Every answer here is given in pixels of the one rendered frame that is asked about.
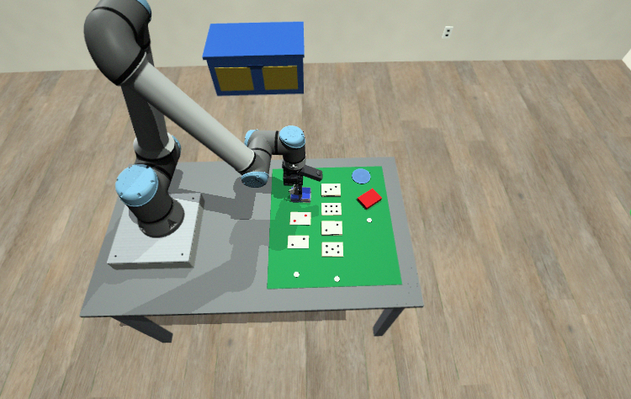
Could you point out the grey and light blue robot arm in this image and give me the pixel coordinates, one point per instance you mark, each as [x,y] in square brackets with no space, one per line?
[111,31]

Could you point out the green felt mat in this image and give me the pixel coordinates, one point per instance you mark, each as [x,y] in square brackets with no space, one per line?
[369,252]

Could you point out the blue round disc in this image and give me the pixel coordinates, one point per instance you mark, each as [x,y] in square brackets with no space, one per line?
[361,176]

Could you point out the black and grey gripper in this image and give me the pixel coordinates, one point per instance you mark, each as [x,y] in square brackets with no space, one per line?
[291,178]

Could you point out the red rectangular tile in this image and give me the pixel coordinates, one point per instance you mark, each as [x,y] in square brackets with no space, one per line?
[369,199]

